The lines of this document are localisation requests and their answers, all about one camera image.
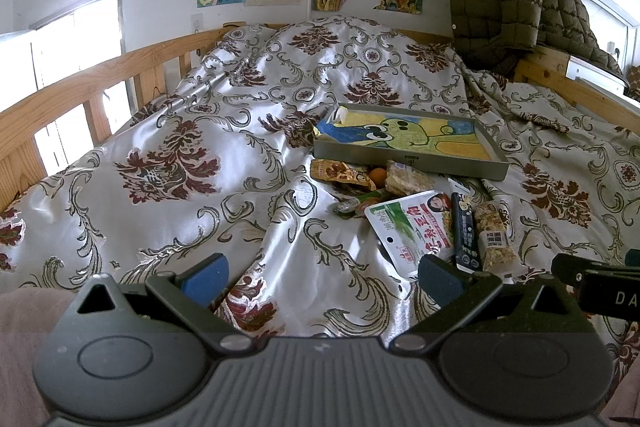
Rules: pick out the white green noodle snack pouch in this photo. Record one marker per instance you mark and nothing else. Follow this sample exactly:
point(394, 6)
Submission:
point(412, 227)

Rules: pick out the floral satin bed quilt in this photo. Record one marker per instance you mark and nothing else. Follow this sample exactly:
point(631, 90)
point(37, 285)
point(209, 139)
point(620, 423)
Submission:
point(223, 166)

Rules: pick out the clear nut bar packet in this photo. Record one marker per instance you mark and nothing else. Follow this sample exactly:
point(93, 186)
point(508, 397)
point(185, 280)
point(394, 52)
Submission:
point(495, 249)

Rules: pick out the orange fruit snack bag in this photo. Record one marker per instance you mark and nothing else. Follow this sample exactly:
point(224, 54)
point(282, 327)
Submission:
point(354, 206)

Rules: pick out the bright window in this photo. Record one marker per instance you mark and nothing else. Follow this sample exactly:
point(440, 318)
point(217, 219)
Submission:
point(78, 37)

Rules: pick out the dark green quilted jacket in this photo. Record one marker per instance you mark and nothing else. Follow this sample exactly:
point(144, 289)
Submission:
point(495, 35)

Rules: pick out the small orange fruit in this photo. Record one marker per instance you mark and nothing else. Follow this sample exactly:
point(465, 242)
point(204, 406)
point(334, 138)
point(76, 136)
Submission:
point(378, 176)

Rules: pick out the golden brown snack packet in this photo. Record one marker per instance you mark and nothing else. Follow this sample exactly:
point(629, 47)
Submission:
point(327, 170)

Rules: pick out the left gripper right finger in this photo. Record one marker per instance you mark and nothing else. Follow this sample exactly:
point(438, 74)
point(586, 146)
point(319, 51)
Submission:
point(461, 297)

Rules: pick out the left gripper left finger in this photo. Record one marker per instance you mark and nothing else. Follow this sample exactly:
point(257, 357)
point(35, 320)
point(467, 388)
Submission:
point(185, 297)

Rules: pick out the dark blue milk powder sachet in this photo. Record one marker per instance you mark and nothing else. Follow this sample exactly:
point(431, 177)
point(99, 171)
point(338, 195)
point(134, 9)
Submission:
point(466, 252)

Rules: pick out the wooden right bed frame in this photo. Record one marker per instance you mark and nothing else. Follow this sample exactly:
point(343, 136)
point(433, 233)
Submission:
point(581, 84)

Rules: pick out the grey cardboard tray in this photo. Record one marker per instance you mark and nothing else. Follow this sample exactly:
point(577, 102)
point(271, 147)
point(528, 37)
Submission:
point(494, 169)

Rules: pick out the colourful cartoon drawing liner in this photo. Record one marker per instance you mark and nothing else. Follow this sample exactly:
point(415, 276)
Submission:
point(401, 131)

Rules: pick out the wooden bed rail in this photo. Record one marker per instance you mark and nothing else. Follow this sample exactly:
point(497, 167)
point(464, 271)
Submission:
point(21, 162)

